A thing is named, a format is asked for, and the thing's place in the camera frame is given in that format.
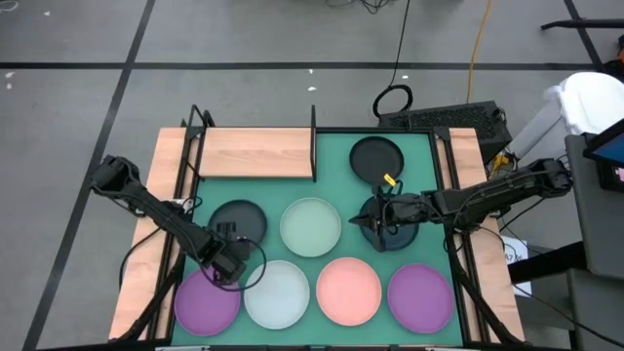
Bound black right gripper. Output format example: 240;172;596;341
348;191;433;231

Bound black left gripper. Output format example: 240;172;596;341
202;232;255;267

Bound dark grey round plate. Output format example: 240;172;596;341
208;198;269;248

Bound dark teal round plate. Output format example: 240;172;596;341
358;194;420;253

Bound pale blue round plate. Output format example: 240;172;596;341
243;259;311;331

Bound light green round plate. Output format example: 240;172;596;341
279;196;343;258

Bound purple round plate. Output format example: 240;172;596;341
387;263;455;335
174;266;242;337

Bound pink round plate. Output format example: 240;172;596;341
315;256;383;327

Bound black round plate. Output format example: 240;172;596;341
348;136;406;186

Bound green table mat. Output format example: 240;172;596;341
170;130;464;347

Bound black computer case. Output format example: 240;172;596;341
377;99;513;165

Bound white paper sheet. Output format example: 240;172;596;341
499;235;533;298

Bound black beam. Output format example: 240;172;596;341
507;241;589;286

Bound grey cabinet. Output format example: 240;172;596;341
564;134;624;351

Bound white cloth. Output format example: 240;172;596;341
543;71;624;137

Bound black tablet screen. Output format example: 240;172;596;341
582;118;624;192

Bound black stand leg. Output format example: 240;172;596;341
539;18;624;31

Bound black left camera cable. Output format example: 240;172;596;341
199;236;268;293

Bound black camera cable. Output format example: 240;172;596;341
199;236;268;293
370;179;409;223

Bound black right camera cable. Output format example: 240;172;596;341
370;179;409;223

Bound wooden shelf with black frame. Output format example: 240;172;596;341
198;104;318;184

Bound black metal table frame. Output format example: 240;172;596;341
111;103;526;351

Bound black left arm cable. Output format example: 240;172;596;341
118;226;163;293

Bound black coiled floor cable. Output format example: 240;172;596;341
372;0;414;119

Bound yellow floor cable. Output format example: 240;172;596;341
465;0;493;104

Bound black thin floor cable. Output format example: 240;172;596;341
514;285;624;348

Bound tangled black cables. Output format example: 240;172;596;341
324;0;399;15

